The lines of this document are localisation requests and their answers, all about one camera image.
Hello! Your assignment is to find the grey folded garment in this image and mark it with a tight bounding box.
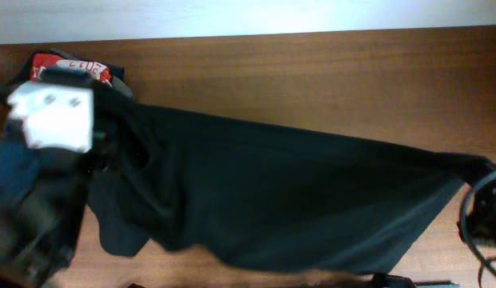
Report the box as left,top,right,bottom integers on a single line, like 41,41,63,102
50,48,134,100

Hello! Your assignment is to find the black polo shirt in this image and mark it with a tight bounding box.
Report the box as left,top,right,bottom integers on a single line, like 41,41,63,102
88,87,496,274

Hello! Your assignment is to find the dark navy folded garment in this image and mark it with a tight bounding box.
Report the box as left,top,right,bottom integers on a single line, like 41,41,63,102
0,49,134,103

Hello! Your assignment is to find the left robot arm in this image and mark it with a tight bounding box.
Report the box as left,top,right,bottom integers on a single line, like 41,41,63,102
0,68,118,287

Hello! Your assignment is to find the right black cable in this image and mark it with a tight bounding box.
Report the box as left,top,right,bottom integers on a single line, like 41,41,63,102
458,167,496,288

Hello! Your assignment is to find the red printed t-shirt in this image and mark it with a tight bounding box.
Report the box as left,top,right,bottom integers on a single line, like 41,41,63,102
30,53,112,86

